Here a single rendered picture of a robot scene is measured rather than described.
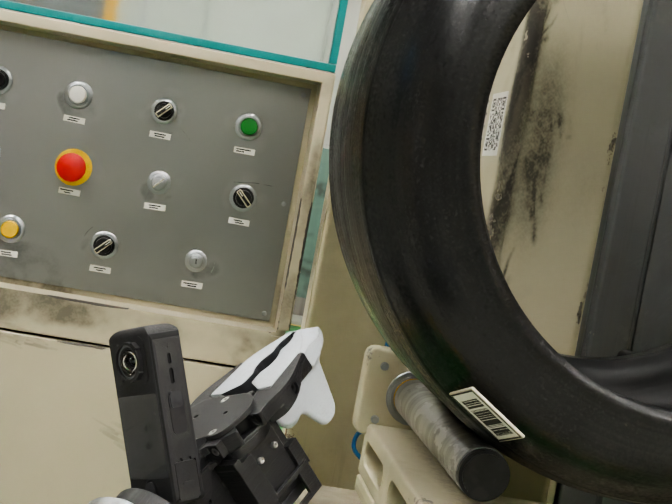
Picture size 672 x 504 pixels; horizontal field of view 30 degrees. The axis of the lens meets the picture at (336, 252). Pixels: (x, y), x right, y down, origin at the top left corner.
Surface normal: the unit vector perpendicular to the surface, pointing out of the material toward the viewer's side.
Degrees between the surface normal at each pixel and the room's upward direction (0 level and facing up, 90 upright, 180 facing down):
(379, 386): 90
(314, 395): 69
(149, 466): 99
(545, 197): 90
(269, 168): 90
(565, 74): 90
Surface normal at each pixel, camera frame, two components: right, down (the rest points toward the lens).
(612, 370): 0.11, -0.11
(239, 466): 0.72, -0.17
